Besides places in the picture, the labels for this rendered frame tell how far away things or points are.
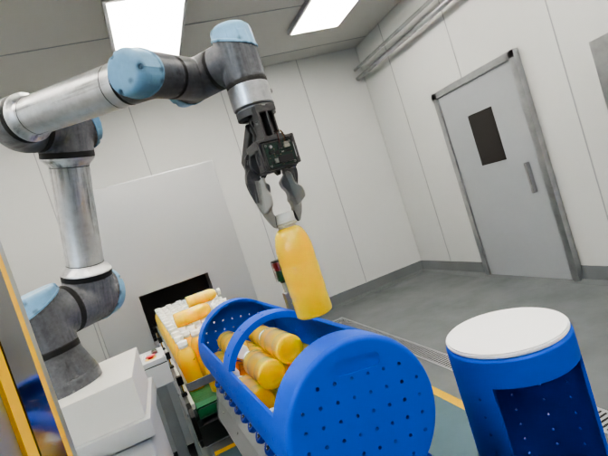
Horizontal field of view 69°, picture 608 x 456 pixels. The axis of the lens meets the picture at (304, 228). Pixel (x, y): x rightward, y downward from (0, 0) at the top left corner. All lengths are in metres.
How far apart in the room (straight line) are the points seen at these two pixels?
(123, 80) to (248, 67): 0.20
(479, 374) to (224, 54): 0.84
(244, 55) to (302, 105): 5.55
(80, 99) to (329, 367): 0.61
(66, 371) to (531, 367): 0.98
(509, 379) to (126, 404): 0.80
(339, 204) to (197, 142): 2.08
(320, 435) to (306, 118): 5.74
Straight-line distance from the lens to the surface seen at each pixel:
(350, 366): 0.77
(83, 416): 1.05
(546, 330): 1.14
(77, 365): 1.13
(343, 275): 6.25
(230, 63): 0.82
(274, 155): 0.77
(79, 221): 1.15
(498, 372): 1.08
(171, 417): 1.89
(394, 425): 0.84
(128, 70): 0.76
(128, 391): 1.04
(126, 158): 5.86
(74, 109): 0.89
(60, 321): 1.13
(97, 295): 1.18
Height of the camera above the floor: 1.47
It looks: 3 degrees down
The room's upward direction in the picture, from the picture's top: 18 degrees counter-clockwise
